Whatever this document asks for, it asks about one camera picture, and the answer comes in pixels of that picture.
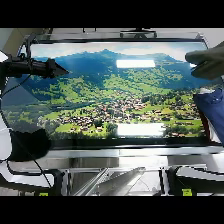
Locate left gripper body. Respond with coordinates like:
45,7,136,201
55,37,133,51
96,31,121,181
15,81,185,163
45,58,59,80

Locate black cable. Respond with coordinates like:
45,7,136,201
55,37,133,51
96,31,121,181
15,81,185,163
0,75,54,190

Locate blue garment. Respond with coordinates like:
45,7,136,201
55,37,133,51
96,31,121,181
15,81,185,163
192,87,224,147

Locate silver frame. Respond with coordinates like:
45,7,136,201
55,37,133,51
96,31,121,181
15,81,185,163
0,145,224,197

